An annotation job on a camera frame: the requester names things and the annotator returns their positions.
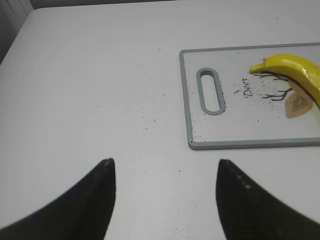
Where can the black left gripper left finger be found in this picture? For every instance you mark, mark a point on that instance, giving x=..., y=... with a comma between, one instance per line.
x=83, y=212

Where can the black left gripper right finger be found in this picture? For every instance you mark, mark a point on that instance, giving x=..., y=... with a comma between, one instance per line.
x=249, y=212

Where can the white grey-rimmed cutting board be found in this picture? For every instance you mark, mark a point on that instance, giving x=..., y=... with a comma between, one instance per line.
x=226, y=107

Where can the yellow plastic banana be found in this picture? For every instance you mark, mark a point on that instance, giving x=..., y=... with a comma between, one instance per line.
x=303, y=71

